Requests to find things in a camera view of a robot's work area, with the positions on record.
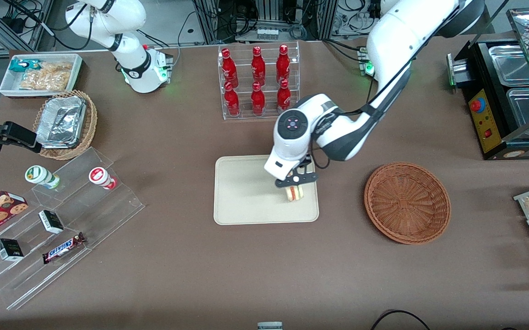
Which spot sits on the brown round wicker basket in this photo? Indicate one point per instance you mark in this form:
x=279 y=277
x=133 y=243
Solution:
x=406 y=201

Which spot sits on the triangle sandwich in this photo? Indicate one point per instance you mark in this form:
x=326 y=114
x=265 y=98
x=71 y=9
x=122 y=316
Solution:
x=294 y=194

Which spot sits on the black equipment rack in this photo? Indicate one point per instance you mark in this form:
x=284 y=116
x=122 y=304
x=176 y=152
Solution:
x=269 y=11

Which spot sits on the red cola bottle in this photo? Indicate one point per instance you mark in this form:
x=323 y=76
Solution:
x=284 y=96
x=283 y=65
x=229 y=68
x=258 y=101
x=258 y=68
x=231 y=101

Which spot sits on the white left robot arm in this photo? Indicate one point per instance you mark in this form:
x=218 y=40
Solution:
x=392 y=36

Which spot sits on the green label yogurt cup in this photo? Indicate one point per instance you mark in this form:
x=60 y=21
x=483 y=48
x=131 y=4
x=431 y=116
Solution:
x=40 y=175

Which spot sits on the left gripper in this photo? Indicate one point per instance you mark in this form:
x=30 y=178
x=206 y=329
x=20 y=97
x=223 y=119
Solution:
x=307 y=162

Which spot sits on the beige plastic serving tray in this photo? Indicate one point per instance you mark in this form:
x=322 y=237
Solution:
x=246 y=197

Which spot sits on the black food warmer appliance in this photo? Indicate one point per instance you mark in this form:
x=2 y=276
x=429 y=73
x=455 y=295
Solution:
x=486 y=119

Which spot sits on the teal snack packet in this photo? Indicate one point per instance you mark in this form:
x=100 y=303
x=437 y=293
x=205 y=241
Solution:
x=20 y=65

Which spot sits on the aluminium foil tray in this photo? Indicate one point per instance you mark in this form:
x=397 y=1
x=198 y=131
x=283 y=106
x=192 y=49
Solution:
x=60 y=121

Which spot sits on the clear bag of chips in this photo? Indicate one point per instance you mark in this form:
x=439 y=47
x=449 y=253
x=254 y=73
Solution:
x=46 y=77

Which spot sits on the white power strip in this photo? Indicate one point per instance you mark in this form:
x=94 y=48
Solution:
x=267 y=33

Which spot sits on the small black carton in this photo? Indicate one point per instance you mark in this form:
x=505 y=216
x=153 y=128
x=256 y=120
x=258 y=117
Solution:
x=9 y=250
x=51 y=222

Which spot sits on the red label yogurt cup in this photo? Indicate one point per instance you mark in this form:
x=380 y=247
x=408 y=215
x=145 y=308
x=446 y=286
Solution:
x=100 y=177

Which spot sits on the tan oval wicker basket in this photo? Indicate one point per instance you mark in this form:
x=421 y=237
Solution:
x=90 y=119

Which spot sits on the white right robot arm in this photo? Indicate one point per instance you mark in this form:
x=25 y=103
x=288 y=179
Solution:
x=131 y=64

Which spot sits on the white rectangular snack bin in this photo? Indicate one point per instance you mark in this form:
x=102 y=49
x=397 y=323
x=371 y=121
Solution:
x=10 y=85

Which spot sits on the grey box at table edge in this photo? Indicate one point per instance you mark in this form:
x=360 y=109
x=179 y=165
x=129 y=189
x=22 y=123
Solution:
x=269 y=326

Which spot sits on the snickers chocolate bar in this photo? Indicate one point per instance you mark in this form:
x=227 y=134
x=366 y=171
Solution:
x=62 y=248

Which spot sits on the silver metal side box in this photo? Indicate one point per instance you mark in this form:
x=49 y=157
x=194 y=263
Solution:
x=459 y=68

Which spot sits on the clear acrylic tiered stand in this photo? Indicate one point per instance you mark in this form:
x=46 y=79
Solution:
x=108 y=215

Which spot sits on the clear acrylic bottle rack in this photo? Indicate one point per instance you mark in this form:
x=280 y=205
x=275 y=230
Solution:
x=271 y=114

